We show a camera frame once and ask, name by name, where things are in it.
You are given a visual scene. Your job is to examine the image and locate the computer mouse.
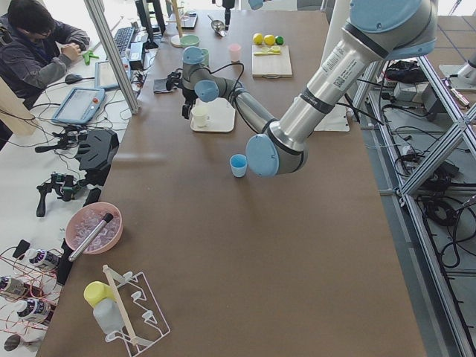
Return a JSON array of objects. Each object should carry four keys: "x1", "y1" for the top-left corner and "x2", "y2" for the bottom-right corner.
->
[{"x1": 64, "y1": 74, "x2": 83, "y2": 85}]

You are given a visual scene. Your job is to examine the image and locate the cream plastic cup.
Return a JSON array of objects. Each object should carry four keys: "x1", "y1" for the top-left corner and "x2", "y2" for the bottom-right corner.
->
[{"x1": 191, "y1": 105, "x2": 209, "y2": 128}]

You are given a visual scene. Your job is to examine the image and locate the white wire drying rack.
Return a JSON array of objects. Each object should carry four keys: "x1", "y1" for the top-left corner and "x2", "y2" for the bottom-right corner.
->
[{"x1": 105, "y1": 271, "x2": 171, "y2": 356}]

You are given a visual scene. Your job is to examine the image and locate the yellow plastic knife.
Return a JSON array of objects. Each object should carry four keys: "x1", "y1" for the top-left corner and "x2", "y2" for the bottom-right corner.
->
[{"x1": 253, "y1": 51, "x2": 281, "y2": 56}]

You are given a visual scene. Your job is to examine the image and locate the blue teach pendant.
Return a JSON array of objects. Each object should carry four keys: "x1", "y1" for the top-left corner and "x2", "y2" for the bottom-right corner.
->
[{"x1": 51, "y1": 88, "x2": 105, "y2": 124}]

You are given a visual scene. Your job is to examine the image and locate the aluminium frame truss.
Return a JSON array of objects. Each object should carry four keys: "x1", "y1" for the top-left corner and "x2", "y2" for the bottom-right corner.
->
[{"x1": 356, "y1": 48, "x2": 475, "y2": 356}]

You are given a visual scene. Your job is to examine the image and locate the pink bowl with ice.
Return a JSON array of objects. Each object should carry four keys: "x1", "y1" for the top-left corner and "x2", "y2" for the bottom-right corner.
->
[{"x1": 65, "y1": 202, "x2": 123, "y2": 255}]

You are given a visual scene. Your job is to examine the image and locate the black plastic housing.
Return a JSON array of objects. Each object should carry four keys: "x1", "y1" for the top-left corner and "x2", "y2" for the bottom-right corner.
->
[{"x1": 75, "y1": 129, "x2": 119, "y2": 186}]

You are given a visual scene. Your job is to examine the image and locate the blue plastic cup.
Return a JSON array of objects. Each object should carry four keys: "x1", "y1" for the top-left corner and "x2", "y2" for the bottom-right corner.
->
[{"x1": 229, "y1": 154, "x2": 248, "y2": 178}]

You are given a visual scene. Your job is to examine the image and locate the grey folded cloth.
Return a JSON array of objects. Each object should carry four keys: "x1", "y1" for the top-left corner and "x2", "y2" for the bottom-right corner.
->
[{"x1": 153, "y1": 78, "x2": 176, "y2": 94}]

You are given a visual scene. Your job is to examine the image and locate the cream rabbit tray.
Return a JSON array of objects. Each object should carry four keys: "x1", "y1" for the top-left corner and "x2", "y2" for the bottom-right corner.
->
[{"x1": 190, "y1": 97, "x2": 236, "y2": 133}]

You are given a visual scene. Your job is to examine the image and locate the green bowl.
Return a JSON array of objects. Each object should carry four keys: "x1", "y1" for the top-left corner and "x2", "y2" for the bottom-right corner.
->
[{"x1": 180, "y1": 34, "x2": 200, "y2": 48}]

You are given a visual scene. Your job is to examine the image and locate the seated person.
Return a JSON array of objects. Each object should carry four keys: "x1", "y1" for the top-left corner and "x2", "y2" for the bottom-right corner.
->
[{"x1": 1, "y1": 1, "x2": 90, "y2": 108}]

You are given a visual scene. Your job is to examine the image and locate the yellow cap plastic bottle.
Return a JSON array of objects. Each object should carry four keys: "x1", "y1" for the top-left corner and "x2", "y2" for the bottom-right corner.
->
[{"x1": 83, "y1": 281, "x2": 125, "y2": 335}]

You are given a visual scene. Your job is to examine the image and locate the green plastic cup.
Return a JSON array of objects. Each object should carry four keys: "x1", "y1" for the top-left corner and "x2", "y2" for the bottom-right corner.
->
[{"x1": 201, "y1": 48, "x2": 209, "y2": 66}]

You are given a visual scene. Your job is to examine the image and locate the small labelled bottle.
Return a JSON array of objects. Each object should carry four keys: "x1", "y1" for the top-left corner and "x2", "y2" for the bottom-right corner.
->
[{"x1": 25, "y1": 248, "x2": 60, "y2": 271}]

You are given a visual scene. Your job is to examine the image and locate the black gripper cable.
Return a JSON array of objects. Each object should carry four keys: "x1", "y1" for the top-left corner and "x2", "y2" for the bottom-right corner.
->
[{"x1": 204, "y1": 62, "x2": 246, "y2": 90}]

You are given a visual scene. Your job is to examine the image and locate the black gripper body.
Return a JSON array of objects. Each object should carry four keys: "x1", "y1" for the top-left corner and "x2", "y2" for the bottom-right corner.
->
[
  {"x1": 166, "y1": 68, "x2": 197, "y2": 106},
  {"x1": 222, "y1": 0, "x2": 235, "y2": 10}
]

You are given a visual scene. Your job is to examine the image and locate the whole lemon near board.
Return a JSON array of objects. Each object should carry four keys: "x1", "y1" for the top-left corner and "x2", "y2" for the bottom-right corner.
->
[{"x1": 253, "y1": 33, "x2": 263, "y2": 45}]

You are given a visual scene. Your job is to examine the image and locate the metal scoop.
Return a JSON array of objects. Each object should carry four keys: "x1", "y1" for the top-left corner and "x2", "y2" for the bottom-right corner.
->
[{"x1": 208, "y1": 14, "x2": 227, "y2": 37}]

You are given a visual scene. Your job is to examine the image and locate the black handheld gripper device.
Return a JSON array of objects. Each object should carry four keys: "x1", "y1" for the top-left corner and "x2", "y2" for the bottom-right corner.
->
[{"x1": 36, "y1": 172, "x2": 87, "y2": 217}]

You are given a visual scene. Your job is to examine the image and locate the wooden stick on rack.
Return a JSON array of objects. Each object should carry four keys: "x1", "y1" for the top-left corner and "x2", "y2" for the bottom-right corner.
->
[{"x1": 103, "y1": 265, "x2": 138, "y2": 346}]

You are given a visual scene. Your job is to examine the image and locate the wooden cutting board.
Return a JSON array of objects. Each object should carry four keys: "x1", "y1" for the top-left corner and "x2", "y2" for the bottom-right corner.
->
[{"x1": 251, "y1": 45, "x2": 293, "y2": 78}]

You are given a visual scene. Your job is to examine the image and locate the black keyboard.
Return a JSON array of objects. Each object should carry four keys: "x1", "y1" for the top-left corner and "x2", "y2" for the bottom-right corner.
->
[{"x1": 113, "y1": 27, "x2": 135, "y2": 54}]

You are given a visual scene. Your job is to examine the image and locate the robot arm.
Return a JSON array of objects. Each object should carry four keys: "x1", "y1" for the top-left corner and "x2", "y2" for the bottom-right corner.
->
[
  {"x1": 222, "y1": 0, "x2": 266, "y2": 30},
  {"x1": 167, "y1": 1, "x2": 438, "y2": 177}
]

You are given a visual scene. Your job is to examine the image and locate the aluminium post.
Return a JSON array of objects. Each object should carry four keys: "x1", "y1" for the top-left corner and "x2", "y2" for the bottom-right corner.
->
[{"x1": 84, "y1": 0, "x2": 140, "y2": 115}]

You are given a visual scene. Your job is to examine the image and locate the metal rod black tip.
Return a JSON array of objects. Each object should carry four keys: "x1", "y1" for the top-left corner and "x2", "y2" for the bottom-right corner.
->
[{"x1": 68, "y1": 213, "x2": 114, "y2": 262}]

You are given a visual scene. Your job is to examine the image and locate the wooden stand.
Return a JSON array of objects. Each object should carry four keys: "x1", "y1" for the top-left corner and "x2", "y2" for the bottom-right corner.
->
[{"x1": 166, "y1": 0, "x2": 184, "y2": 48}]

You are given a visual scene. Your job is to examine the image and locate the pink plastic cup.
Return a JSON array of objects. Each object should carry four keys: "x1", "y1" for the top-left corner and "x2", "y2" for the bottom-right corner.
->
[{"x1": 228, "y1": 43, "x2": 242, "y2": 62}]

